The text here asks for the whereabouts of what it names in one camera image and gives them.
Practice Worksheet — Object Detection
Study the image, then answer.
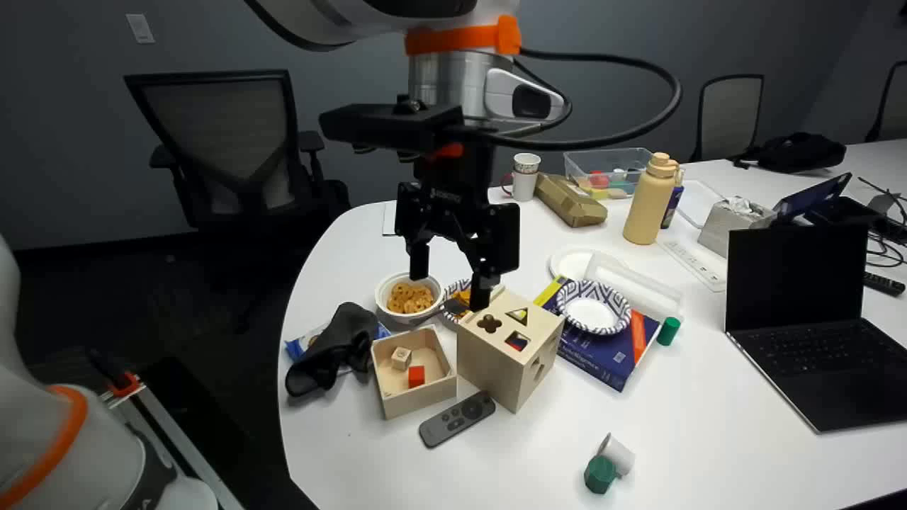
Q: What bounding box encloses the small green cylinder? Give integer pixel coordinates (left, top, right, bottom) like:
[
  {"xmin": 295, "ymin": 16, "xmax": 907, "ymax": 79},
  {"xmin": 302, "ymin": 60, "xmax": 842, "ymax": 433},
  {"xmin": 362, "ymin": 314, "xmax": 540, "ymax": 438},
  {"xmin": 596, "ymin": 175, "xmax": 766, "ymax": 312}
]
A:
[{"xmin": 657, "ymin": 317, "xmax": 682, "ymax": 345}]

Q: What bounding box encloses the white printed cube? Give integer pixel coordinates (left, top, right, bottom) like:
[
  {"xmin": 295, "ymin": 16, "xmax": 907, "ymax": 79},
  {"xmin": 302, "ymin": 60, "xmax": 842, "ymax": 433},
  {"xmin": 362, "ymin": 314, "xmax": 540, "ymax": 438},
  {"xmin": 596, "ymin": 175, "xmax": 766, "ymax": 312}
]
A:
[{"xmin": 390, "ymin": 349, "xmax": 414, "ymax": 368}]

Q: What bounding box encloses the wooden shape sorter box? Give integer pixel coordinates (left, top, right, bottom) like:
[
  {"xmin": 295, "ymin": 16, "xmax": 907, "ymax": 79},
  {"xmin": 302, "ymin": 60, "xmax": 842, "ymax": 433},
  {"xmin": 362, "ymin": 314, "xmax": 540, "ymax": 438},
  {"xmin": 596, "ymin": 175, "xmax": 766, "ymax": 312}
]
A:
[{"xmin": 455, "ymin": 288, "xmax": 564, "ymax": 413}]

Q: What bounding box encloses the clear plastic container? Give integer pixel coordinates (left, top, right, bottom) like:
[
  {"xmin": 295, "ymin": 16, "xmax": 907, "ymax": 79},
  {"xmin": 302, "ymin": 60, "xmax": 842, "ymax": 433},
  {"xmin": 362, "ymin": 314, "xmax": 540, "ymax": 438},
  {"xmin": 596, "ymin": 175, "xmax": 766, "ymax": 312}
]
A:
[{"xmin": 564, "ymin": 147, "xmax": 652, "ymax": 198}]

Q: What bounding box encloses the grey office chair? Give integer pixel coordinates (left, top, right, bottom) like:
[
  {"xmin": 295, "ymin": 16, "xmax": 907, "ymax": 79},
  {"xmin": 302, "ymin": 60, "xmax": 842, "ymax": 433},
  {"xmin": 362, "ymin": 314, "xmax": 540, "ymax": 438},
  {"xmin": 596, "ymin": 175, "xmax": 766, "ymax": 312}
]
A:
[{"xmin": 693, "ymin": 74, "xmax": 766, "ymax": 158}]

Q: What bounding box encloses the open wooden tray box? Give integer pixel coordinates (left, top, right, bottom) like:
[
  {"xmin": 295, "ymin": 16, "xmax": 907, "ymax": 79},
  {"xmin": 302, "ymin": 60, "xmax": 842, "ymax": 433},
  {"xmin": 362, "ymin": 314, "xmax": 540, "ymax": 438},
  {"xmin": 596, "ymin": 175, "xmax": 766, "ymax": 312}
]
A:
[{"xmin": 372, "ymin": 328, "xmax": 455, "ymax": 419}]

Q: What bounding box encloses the white robot arm orange ring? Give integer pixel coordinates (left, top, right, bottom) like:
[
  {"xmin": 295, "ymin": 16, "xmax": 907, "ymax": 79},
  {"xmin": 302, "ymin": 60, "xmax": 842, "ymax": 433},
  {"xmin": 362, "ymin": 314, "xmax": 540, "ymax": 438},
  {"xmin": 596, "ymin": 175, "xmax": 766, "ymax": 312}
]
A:
[{"xmin": 247, "ymin": 0, "xmax": 569, "ymax": 124}]

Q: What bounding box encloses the grey remote control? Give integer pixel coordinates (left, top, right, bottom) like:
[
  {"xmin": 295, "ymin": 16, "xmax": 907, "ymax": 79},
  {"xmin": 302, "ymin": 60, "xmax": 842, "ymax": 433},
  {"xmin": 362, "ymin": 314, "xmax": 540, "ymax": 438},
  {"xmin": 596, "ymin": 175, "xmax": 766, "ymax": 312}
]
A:
[{"xmin": 417, "ymin": 390, "xmax": 495, "ymax": 447}]

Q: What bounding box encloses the orange marker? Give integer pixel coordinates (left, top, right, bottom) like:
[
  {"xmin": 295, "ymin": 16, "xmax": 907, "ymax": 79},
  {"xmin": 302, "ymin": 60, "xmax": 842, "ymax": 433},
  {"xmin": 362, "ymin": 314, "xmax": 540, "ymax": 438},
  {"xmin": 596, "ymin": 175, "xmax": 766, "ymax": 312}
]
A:
[{"xmin": 628, "ymin": 312, "xmax": 649, "ymax": 362}]

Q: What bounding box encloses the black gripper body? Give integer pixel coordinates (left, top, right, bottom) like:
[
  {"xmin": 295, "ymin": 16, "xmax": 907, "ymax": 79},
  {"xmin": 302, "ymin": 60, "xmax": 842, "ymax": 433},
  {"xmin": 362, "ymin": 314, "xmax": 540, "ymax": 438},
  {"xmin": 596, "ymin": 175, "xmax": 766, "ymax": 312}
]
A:
[{"xmin": 393, "ymin": 142, "xmax": 518, "ymax": 275}]

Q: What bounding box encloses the green and white cup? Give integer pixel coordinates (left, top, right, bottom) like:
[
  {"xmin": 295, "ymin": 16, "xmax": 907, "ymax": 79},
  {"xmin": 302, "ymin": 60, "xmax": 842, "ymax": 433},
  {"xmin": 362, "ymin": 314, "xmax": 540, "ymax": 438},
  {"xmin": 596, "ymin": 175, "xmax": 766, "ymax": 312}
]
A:
[{"xmin": 583, "ymin": 433, "xmax": 635, "ymax": 496}]

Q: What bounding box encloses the black cloth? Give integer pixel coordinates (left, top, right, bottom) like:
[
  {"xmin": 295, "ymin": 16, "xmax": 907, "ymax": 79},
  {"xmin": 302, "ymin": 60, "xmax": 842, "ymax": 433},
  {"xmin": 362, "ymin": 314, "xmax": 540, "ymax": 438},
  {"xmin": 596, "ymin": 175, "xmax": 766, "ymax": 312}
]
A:
[{"xmin": 282, "ymin": 302, "xmax": 380, "ymax": 397}]

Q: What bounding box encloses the blue book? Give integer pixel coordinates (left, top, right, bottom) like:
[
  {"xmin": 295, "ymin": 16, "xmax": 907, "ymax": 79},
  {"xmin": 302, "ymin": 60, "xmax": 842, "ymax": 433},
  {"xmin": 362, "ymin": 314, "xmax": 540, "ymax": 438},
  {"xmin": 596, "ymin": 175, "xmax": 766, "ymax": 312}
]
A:
[{"xmin": 535, "ymin": 277, "xmax": 661, "ymax": 390}]

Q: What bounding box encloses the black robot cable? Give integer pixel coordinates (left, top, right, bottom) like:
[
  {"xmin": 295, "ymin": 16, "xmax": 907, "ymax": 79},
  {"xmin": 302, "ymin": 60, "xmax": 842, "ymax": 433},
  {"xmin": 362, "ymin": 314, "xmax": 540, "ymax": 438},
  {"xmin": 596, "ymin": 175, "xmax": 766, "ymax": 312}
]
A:
[{"xmin": 489, "ymin": 45, "xmax": 686, "ymax": 154}]

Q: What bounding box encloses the white bowl of snacks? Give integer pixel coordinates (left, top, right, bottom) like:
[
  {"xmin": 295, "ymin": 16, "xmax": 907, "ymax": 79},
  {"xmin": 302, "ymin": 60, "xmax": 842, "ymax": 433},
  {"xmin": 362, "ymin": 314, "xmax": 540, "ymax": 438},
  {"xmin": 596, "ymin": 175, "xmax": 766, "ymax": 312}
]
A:
[{"xmin": 375, "ymin": 271, "xmax": 441, "ymax": 321}]

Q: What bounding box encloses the white robot base orange ring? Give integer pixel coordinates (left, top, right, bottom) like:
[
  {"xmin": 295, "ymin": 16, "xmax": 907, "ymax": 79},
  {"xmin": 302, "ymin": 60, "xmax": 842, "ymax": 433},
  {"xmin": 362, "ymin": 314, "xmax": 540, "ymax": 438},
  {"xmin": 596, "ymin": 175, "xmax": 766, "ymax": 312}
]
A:
[{"xmin": 0, "ymin": 234, "xmax": 220, "ymax": 510}]

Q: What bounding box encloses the blue packet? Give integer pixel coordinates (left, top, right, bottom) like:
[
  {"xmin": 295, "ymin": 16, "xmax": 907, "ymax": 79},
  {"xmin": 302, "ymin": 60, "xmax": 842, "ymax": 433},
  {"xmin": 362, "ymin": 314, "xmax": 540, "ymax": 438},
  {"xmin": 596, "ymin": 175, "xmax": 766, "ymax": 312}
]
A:
[{"xmin": 282, "ymin": 336, "xmax": 308, "ymax": 362}]

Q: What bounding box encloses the blue white patterned bowl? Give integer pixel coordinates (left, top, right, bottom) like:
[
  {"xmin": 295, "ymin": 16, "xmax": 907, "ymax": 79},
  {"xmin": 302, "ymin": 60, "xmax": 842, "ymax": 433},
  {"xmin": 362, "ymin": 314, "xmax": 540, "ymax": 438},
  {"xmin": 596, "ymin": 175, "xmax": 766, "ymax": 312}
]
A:
[{"xmin": 556, "ymin": 280, "xmax": 631, "ymax": 334}]

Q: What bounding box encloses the orange cube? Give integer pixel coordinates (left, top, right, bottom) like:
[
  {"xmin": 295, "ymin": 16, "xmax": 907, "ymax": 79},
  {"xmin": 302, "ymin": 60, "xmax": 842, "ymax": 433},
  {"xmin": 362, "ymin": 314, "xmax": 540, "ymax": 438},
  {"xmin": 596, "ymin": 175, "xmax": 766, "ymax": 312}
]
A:
[{"xmin": 409, "ymin": 366, "xmax": 424, "ymax": 389}]

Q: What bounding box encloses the white box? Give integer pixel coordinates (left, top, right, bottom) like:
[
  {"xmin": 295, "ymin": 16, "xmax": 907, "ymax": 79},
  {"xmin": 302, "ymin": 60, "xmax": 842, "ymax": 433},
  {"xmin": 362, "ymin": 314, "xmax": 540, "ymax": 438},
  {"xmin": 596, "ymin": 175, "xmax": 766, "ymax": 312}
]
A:
[{"xmin": 698, "ymin": 203, "xmax": 776, "ymax": 257}]

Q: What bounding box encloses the black laptop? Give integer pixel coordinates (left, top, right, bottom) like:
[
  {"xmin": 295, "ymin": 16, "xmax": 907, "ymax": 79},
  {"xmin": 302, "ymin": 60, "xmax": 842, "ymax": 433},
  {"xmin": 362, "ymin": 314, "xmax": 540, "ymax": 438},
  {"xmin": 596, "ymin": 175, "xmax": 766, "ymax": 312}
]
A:
[{"xmin": 726, "ymin": 227, "xmax": 907, "ymax": 433}]

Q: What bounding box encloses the white paper cup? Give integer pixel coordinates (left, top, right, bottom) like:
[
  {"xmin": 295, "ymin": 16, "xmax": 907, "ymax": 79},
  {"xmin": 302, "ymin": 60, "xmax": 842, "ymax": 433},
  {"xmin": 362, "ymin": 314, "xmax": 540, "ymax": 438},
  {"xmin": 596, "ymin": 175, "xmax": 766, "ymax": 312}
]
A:
[{"xmin": 509, "ymin": 154, "xmax": 540, "ymax": 200}]

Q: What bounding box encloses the brown snack bag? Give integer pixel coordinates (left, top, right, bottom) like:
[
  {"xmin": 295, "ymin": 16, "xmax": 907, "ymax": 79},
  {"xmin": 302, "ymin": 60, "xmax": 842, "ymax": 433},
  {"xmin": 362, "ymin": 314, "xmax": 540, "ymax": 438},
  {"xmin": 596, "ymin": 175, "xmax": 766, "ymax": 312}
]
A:
[{"xmin": 535, "ymin": 173, "xmax": 607, "ymax": 227}]

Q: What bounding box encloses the beige squeeze bottle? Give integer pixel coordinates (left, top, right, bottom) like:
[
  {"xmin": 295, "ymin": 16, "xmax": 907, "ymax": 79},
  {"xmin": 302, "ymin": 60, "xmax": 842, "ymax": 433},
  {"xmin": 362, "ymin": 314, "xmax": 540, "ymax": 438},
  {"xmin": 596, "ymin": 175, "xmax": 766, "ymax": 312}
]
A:
[{"xmin": 623, "ymin": 154, "xmax": 681, "ymax": 246}]

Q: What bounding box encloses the black mesh office chair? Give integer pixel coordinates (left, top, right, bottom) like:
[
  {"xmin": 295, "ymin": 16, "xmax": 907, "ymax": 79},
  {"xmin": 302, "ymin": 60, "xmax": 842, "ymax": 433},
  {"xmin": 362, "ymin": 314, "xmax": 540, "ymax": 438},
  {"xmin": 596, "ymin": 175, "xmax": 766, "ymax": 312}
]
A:
[{"xmin": 121, "ymin": 69, "xmax": 350, "ymax": 287}]

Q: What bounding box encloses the black bag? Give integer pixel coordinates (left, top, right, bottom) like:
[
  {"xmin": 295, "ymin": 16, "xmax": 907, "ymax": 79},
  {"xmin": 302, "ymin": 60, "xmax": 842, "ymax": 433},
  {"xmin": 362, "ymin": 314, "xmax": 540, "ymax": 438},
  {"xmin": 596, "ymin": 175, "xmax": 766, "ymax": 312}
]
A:
[{"xmin": 733, "ymin": 134, "xmax": 846, "ymax": 173}]

